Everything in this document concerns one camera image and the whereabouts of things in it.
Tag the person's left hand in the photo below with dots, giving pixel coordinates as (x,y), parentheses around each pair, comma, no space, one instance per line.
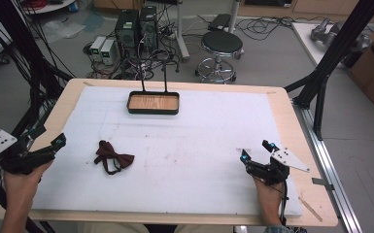
(24,183)

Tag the black round stool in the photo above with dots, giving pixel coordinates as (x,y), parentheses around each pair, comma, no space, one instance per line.
(221,43)

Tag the grey desk leg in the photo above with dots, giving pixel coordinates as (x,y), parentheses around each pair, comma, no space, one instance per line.
(181,35)

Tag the thin wooden stick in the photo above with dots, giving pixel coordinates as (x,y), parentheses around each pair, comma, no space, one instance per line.
(311,209)

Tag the white foam mat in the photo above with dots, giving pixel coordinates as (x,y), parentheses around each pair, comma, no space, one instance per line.
(181,145)

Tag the black computer tower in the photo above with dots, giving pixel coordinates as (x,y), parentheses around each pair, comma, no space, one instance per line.
(127,30)
(149,27)

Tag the aluminium rail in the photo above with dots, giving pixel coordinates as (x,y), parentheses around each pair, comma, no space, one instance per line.
(333,181)

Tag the dark red bow tie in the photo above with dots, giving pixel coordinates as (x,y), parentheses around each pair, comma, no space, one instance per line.
(111,157)

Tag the white power supply unit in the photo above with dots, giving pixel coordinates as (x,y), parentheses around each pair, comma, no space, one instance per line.
(97,47)
(108,51)

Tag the black stand with wooden tray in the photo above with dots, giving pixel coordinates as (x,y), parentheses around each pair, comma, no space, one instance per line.
(153,103)

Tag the clear plastic sheet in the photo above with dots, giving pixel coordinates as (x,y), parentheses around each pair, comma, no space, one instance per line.
(63,29)

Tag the person's right hand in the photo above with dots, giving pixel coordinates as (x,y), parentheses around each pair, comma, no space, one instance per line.
(267,194)

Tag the black flat box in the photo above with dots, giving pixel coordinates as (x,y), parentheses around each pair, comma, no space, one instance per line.
(219,22)

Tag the round white table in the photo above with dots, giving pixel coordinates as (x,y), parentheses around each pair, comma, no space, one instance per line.
(50,7)

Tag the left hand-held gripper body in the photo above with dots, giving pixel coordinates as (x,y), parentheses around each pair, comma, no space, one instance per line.
(21,161)

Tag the grey robot part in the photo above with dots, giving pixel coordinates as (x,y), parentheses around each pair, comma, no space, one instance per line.
(323,30)

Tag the wooden table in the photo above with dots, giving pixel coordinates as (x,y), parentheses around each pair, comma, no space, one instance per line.
(288,113)

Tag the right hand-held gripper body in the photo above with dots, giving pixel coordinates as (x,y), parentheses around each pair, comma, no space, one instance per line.
(273,168)

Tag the small metal bracket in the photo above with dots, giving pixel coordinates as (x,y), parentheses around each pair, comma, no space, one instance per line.
(322,183)

